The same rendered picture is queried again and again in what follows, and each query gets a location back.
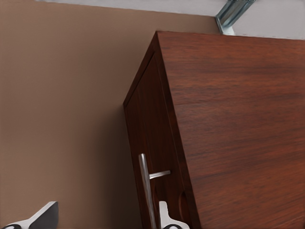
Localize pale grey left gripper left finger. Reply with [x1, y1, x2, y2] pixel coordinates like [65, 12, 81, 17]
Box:
[0, 201, 59, 229]

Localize silver bar drawer handle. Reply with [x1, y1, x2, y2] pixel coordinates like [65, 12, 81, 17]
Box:
[138, 153, 172, 229]

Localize dark brown wooden cabinet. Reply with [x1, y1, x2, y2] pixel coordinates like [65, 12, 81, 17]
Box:
[122, 30, 305, 229]

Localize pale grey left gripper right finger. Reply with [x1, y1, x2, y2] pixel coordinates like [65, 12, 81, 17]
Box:
[157, 201, 191, 229]

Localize silver frame post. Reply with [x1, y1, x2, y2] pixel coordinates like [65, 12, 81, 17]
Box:
[215, 0, 257, 36]

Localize dark brown wooden drawer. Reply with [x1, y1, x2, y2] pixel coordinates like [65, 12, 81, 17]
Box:
[124, 53, 193, 229]

